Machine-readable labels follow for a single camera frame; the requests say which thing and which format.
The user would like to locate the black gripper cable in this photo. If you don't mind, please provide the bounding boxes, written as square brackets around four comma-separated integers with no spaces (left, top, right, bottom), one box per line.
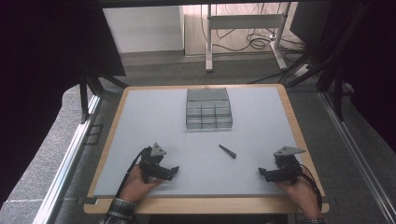
[292,163,323,211]
[115,147,151,199]

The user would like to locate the person's right hand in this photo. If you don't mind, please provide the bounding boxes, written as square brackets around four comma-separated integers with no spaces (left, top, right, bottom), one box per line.
[275,171,323,219]

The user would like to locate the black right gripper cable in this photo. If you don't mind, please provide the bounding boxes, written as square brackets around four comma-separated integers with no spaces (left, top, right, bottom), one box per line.
[292,163,323,211]

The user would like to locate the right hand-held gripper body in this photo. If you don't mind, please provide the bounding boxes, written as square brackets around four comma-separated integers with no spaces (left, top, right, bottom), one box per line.
[264,146,306,185]

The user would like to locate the black tripod stand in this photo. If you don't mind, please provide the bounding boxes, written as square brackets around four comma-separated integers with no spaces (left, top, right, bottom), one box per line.
[78,63,129,124]
[286,3,372,122]

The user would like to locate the black floor cables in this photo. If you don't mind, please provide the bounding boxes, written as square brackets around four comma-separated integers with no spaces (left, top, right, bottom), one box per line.
[199,3,307,85]

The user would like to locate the dark curtain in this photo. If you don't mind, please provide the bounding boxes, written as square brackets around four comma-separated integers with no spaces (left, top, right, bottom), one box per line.
[0,0,127,208]
[289,0,396,153]

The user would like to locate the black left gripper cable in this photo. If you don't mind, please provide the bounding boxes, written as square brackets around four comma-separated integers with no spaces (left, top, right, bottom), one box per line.
[115,147,151,199]

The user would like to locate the aluminium floor rail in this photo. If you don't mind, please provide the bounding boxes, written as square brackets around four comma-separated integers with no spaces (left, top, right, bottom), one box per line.
[32,94,102,224]
[318,91,396,223]

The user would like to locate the white power strip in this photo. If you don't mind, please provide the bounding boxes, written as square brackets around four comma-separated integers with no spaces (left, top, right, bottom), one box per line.
[293,63,312,78]

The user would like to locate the white cabinet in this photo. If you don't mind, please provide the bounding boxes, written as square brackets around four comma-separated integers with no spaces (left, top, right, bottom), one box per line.
[102,6,185,54]

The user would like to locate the person's left hand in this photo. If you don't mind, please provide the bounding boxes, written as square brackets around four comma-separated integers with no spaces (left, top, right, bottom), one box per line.
[119,165,164,204]

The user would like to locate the dark grey tapered stick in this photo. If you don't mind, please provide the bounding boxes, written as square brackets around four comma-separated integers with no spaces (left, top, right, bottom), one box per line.
[218,144,237,160]

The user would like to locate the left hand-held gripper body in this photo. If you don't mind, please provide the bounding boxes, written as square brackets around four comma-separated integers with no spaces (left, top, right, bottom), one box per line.
[138,142,174,184]

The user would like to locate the clear plastic compartment box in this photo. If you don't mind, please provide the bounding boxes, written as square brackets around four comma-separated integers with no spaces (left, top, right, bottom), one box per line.
[185,88,233,131]

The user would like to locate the white metal desk frame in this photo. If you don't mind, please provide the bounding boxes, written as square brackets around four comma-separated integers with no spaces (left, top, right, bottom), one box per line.
[205,3,292,73]

